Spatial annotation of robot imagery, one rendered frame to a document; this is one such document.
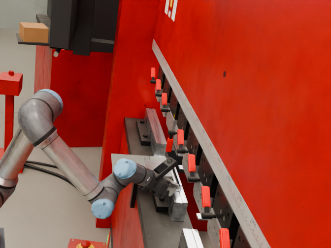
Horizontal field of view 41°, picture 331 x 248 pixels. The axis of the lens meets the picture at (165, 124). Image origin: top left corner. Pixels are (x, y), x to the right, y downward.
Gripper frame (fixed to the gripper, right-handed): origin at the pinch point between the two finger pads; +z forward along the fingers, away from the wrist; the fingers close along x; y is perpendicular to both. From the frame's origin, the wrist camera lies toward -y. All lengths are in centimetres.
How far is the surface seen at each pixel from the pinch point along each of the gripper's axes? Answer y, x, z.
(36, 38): -21, -230, 30
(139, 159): 1.1, -26.4, -1.4
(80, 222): 75, -111, 69
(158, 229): 18.2, 7.7, -5.7
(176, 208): 8.1, 6.3, -1.1
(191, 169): -12.3, 27.9, -34.3
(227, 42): -51, 29, -53
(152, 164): -0.5, -19.8, 1.0
